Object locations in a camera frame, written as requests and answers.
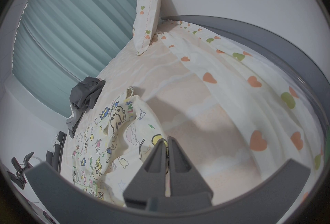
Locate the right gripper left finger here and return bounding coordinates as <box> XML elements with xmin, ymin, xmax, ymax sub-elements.
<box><xmin>123</xmin><ymin>138</ymin><xmax>168</xmax><ymax>208</ymax></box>

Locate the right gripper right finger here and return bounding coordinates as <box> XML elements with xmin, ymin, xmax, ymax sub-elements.
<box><xmin>168</xmin><ymin>135</ymin><xmax>214</xmax><ymax>202</ymax></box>

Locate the white printed pyjama top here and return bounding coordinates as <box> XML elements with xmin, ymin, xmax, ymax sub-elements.
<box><xmin>71</xmin><ymin>86</ymin><xmax>171</xmax><ymax>204</ymax></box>

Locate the bed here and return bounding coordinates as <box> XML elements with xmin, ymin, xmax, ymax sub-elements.
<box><xmin>59</xmin><ymin>0</ymin><xmax>330</xmax><ymax>208</ymax></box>

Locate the dark grey garment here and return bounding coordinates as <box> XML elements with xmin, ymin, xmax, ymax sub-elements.
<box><xmin>66</xmin><ymin>119</ymin><xmax>81</xmax><ymax>138</ymax></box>

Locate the light grey garment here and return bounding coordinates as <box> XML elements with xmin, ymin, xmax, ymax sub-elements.
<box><xmin>69</xmin><ymin>106</ymin><xmax>86</xmax><ymax>128</ymax></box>

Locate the black garment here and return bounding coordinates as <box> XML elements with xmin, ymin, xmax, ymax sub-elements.
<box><xmin>70</xmin><ymin>77</ymin><xmax>106</xmax><ymax>110</ymax></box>

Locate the blue-green curtain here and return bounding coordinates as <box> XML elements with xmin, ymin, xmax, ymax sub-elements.
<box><xmin>12</xmin><ymin>0</ymin><xmax>141</xmax><ymax>118</ymax></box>

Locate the white printed pillow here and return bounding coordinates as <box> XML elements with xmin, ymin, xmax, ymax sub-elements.
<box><xmin>133</xmin><ymin>0</ymin><xmax>162</xmax><ymax>56</ymax></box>

